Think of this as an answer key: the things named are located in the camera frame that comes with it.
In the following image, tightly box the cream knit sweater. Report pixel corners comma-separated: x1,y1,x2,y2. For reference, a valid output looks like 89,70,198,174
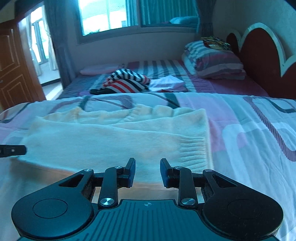
21,104,213,182

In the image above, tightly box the brown wooden door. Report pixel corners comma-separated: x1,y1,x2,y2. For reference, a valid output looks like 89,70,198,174
1,20,46,110

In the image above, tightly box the pastel patterned quilt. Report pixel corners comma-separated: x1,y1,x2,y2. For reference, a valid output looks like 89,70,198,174
0,92,296,241

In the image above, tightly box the white folded garment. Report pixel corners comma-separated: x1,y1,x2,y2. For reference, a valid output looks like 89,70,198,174
149,75,187,92

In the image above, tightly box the red white striped garment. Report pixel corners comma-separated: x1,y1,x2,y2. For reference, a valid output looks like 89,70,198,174
89,69,151,95

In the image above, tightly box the striped bed sheet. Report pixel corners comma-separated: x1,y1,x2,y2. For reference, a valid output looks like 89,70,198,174
58,60,269,99

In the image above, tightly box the striped pillow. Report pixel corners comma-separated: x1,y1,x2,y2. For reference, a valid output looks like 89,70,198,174
182,40,246,80

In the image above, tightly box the colourful patterned bag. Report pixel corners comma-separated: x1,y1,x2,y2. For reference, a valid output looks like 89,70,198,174
201,36,232,51

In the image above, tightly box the red heart headboard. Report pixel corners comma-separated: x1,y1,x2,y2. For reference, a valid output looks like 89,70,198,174
226,23,295,99

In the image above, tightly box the grey left curtain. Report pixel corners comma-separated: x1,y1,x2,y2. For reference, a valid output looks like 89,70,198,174
44,1,76,88

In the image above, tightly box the grey curtain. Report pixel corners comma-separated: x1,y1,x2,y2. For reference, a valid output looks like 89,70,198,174
44,1,76,88
197,0,216,37

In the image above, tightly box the window with teal curtain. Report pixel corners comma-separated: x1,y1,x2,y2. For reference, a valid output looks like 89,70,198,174
73,0,200,44

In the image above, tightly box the grey right curtain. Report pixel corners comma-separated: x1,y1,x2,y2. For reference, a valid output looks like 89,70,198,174
197,0,216,37

